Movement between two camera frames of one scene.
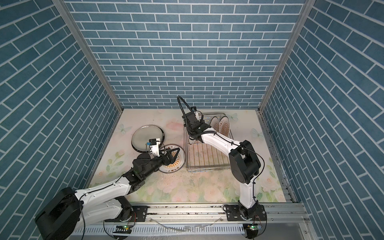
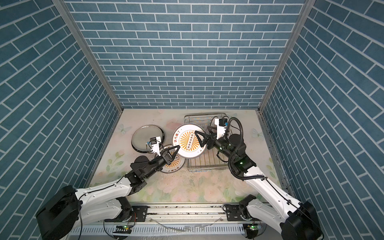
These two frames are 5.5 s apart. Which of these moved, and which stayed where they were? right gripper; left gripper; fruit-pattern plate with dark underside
Moved: right gripper
Stayed: left gripper; fruit-pattern plate with dark underside
